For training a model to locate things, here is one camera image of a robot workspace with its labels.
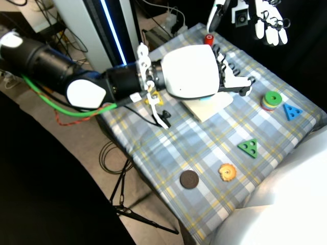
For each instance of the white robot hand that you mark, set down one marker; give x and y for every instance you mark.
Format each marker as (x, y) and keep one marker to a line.
(270, 35)
(191, 71)

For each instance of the red cylinder block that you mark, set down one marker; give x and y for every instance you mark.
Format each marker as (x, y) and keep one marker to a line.
(208, 39)

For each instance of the small white square table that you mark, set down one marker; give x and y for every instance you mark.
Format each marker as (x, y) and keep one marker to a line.
(209, 109)

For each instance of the yellow triangle with holes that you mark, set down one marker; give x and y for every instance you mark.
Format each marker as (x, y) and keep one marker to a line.
(159, 102)

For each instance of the black backdrop cloth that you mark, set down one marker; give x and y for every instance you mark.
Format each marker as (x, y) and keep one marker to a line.
(306, 63)

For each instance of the grey box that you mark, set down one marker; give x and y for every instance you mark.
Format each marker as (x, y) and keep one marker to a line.
(157, 35)

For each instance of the white power strip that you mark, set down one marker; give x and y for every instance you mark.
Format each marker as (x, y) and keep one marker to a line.
(171, 21)

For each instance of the blue plaid tablecloth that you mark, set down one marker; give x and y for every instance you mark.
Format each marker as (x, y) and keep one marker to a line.
(204, 143)

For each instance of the blue triangle with holes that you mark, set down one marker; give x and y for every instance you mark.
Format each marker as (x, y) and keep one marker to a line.
(292, 111)

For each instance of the green triangle with holes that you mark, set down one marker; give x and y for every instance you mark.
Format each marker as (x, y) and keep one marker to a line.
(250, 147)

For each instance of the dark chocolate cookie toy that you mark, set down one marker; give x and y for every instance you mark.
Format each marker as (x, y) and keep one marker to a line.
(189, 179)

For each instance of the tan flower cookie toy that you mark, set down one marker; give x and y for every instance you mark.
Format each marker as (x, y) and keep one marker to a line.
(227, 173)

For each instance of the white column with blue light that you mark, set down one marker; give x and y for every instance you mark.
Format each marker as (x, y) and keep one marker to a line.
(84, 30)

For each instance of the black metal stand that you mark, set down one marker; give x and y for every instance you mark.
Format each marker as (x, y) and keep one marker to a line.
(51, 30)

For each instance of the black tripod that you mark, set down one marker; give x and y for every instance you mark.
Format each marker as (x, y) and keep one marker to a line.
(153, 224)

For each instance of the large white soft furniture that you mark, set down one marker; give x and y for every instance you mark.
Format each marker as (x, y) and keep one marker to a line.
(293, 204)

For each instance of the large black curved panel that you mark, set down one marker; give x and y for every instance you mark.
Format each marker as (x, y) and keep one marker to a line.
(38, 191)

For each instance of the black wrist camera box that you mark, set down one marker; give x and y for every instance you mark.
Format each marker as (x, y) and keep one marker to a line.
(241, 18)

